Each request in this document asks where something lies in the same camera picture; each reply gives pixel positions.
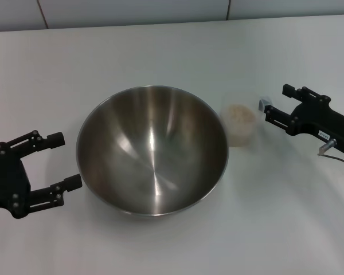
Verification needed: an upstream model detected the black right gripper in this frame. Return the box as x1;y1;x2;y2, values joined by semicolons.
263;83;344;153

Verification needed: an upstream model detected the white backdrop panel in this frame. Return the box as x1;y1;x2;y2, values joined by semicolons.
0;0;49;33
37;0;229;30
225;0;344;21

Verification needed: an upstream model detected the thin gripper signal cable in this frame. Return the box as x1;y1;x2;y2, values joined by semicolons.
316;138;344;172

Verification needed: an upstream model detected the clear plastic cup of rice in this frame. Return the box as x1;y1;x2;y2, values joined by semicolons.
220;94;273;149

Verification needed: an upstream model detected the stainless steel mixing bowl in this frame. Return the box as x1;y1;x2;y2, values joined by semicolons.
76;84;230;221

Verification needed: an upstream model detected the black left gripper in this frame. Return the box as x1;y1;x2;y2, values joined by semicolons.
0;129;84;221

